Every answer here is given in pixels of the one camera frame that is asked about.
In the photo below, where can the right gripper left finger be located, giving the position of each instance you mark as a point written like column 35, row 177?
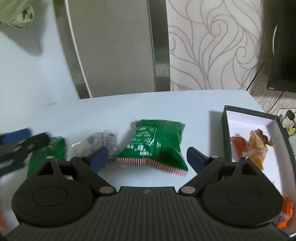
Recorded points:
column 87, row 169

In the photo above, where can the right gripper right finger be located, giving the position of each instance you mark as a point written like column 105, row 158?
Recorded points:
column 206, row 168

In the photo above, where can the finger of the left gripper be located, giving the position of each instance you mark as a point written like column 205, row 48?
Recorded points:
column 8, row 138
column 24, row 147

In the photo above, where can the black white clear packet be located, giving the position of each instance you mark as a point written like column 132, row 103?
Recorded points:
column 107, row 139

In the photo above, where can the green snack bag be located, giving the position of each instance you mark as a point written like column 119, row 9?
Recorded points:
column 156, row 143
column 56, row 149

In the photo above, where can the orange snack packet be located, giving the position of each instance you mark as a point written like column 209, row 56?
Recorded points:
column 240, row 146

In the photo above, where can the brown yellow snack packet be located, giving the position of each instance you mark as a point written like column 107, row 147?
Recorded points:
column 257, row 147

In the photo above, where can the small orange packet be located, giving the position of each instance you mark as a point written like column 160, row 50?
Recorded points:
column 285, row 214

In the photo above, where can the black shallow box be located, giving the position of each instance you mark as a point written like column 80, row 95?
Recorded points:
column 279, row 164

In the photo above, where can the black power adapter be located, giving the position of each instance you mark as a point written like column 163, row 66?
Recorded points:
column 290, row 115

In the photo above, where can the green cloth bag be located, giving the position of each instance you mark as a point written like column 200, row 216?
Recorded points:
column 17, row 13

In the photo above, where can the white wall socket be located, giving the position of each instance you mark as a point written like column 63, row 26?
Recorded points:
column 282, row 114

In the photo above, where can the grey wall panel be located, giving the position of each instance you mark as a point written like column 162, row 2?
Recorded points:
column 115, row 47

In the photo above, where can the black wall television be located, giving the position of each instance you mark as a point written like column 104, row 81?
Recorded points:
column 282, row 74

